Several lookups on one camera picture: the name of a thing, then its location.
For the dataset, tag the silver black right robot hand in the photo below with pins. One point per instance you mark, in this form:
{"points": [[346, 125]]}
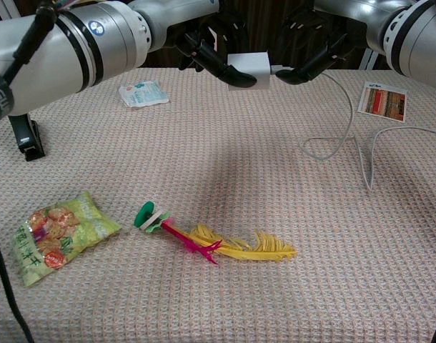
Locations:
{"points": [[311, 43]]}

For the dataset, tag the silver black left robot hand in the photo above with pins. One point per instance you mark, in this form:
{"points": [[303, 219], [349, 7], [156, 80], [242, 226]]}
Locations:
{"points": [[203, 53]]}

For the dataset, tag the white charger block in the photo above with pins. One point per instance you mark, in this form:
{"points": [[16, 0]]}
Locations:
{"points": [[255, 66]]}

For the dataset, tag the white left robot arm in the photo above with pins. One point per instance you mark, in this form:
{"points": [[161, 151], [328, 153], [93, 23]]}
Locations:
{"points": [[71, 53]]}

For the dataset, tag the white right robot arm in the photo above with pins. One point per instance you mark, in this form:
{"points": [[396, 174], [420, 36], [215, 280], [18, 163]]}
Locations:
{"points": [[418, 39]]}

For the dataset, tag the black curtain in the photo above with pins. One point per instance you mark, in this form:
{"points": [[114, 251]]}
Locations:
{"points": [[264, 35]]}

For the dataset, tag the white tissue pack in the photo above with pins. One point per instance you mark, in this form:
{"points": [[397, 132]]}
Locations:
{"points": [[143, 93]]}

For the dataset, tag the striped picture card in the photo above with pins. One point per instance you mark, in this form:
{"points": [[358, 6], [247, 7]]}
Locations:
{"points": [[382, 101]]}

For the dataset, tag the beige woven tablecloth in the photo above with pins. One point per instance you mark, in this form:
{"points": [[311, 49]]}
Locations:
{"points": [[218, 200]]}

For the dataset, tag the black stapler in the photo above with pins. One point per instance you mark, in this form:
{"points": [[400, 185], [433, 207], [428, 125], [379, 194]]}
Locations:
{"points": [[26, 137]]}

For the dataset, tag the yellow pink feather shuttlecock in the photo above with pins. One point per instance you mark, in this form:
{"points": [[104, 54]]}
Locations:
{"points": [[239, 248]]}

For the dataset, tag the green snack bag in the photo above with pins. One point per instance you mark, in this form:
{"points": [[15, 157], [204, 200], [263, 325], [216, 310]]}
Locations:
{"points": [[57, 237]]}

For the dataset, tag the white frame post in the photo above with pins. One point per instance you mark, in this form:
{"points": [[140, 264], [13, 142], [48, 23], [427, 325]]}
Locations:
{"points": [[365, 59]]}

